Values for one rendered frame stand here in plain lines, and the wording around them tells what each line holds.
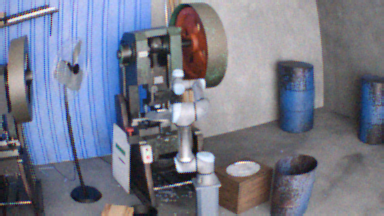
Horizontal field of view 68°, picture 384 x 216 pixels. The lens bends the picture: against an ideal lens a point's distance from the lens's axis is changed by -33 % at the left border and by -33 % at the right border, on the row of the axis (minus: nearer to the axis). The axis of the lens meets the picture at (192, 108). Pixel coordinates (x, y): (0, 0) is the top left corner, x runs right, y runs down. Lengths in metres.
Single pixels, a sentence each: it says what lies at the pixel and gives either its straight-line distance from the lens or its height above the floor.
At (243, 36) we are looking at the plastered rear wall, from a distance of 5.15.
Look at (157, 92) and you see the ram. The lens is 3.36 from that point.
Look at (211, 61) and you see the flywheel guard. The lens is 3.19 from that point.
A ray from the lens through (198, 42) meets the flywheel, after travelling 3.46.
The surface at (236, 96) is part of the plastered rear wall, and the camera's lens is 5.20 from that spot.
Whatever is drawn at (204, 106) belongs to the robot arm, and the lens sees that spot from 2.59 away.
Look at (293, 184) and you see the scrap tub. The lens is 2.92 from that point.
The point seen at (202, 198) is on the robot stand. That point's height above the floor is 0.34.
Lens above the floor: 1.77
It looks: 16 degrees down
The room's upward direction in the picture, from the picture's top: 3 degrees counter-clockwise
